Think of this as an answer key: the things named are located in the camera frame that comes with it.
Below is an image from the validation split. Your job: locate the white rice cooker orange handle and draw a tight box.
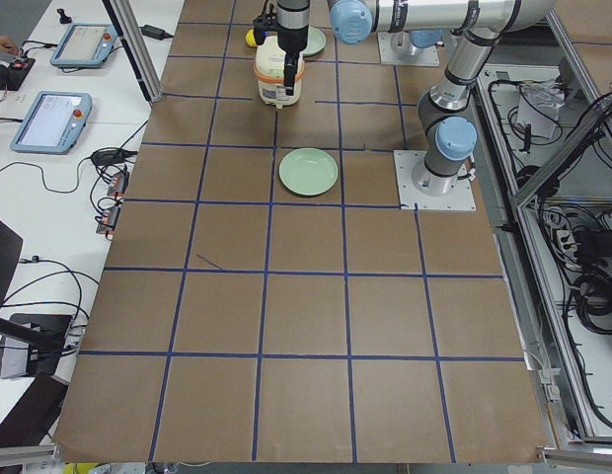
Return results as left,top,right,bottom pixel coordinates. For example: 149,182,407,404
254,35,305,109

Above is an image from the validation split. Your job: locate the blue teach pendant far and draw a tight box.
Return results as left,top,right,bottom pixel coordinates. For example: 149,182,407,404
50,24,117,68

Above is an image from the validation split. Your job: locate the green plate near arm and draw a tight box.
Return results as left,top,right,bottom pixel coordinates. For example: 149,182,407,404
302,26,327,57
278,148,339,197

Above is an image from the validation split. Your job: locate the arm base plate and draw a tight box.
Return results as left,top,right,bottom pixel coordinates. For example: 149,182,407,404
378,30,442,67
394,150,477,212

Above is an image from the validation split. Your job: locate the black power adapter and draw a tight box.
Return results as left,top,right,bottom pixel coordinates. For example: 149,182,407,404
140,25,173,40

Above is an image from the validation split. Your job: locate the blue teach pendant near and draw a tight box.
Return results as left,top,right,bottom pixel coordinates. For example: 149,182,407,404
10,91,93,155

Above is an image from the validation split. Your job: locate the blue teach pendant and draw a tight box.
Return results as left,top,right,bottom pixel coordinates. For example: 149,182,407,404
10,91,93,155
50,24,117,68

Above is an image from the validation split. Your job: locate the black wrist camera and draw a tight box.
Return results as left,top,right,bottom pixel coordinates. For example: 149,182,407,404
253,0,277,46

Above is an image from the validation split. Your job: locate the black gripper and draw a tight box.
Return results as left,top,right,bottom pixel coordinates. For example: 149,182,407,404
276,0,307,96

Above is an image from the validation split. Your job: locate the brown paper table cover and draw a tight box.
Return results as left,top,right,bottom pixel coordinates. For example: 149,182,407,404
54,1,548,463

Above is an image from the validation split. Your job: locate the person hand at desk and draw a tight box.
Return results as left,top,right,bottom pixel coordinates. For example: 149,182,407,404
0,36,20,55

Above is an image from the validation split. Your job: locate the aluminium frame post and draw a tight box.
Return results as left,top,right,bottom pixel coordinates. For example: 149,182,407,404
103,0,163,104

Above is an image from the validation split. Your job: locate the yellow toy potato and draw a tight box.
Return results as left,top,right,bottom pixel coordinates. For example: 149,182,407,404
245,29,258,48

